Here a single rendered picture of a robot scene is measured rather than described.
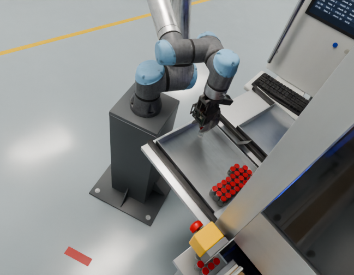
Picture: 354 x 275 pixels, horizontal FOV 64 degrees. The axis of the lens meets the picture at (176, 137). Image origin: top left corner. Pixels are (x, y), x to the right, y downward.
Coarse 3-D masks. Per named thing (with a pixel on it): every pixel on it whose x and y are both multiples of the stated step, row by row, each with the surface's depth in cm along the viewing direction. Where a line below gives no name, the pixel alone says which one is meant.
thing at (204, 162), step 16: (192, 128) 118; (160, 144) 107; (176, 144) 112; (192, 144) 113; (208, 144) 115; (224, 144) 116; (176, 160) 108; (192, 160) 109; (208, 160) 110; (224, 160) 111; (240, 160) 113; (192, 176) 105; (208, 176) 106; (224, 176) 107; (208, 192) 102
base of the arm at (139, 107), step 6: (132, 96) 129; (132, 102) 130; (138, 102) 125; (144, 102) 124; (150, 102) 124; (156, 102) 126; (132, 108) 129; (138, 108) 127; (144, 108) 126; (150, 108) 127; (156, 108) 128; (138, 114) 129; (144, 114) 128; (150, 114) 128; (156, 114) 131
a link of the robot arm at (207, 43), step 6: (198, 36) 92; (204, 36) 90; (210, 36) 90; (216, 36) 92; (198, 42) 87; (204, 42) 88; (210, 42) 88; (216, 42) 89; (198, 48) 86; (204, 48) 87; (210, 48) 87; (216, 48) 87; (222, 48) 88; (198, 54) 87; (204, 54) 88; (210, 54) 87; (198, 60) 89; (204, 60) 89
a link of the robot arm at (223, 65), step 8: (216, 56) 82; (224, 56) 82; (232, 56) 82; (208, 64) 87; (216, 64) 83; (224, 64) 81; (232, 64) 81; (216, 72) 84; (224, 72) 82; (232, 72) 83; (208, 80) 89; (216, 80) 86; (224, 80) 85; (216, 88) 88; (224, 88) 88
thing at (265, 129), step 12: (276, 108) 132; (252, 120) 126; (264, 120) 128; (276, 120) 129; (288, 120) 129; (240, 132) 120; (252, 132) 123; (264, 132) 124; (276, 132) 125; (252, 144) 117; (264, 144) 120; (276, 144) 121
